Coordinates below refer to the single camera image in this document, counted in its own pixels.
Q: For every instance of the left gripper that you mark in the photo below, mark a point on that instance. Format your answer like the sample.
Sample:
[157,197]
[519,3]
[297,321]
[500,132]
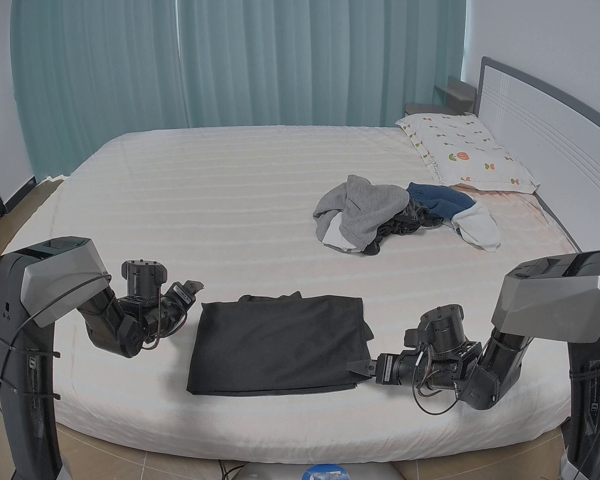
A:
[180,298]

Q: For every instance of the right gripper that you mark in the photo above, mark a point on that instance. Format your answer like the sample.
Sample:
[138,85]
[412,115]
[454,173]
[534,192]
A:
[397,368]

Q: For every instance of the black T-shirt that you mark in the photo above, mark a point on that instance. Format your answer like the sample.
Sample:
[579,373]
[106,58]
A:
[280,343]

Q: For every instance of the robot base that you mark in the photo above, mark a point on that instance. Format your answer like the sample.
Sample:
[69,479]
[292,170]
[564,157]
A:
[305,474]

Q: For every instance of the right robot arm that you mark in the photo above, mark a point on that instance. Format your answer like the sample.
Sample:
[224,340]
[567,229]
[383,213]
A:
[550,293]

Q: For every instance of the pile of clothes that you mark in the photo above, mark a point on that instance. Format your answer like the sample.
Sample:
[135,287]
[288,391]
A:
[365,208]

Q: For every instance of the bed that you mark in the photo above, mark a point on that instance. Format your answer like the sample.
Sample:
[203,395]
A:
[230,203]

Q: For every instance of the white printed pillow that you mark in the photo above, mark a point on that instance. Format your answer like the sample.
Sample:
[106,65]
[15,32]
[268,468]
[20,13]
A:
[470,153]

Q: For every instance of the blue-green curtain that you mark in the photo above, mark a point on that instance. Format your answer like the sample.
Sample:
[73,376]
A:
[100,68]
[320,48]

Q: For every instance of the grey bedside table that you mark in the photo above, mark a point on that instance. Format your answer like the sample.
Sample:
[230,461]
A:
[450,95]

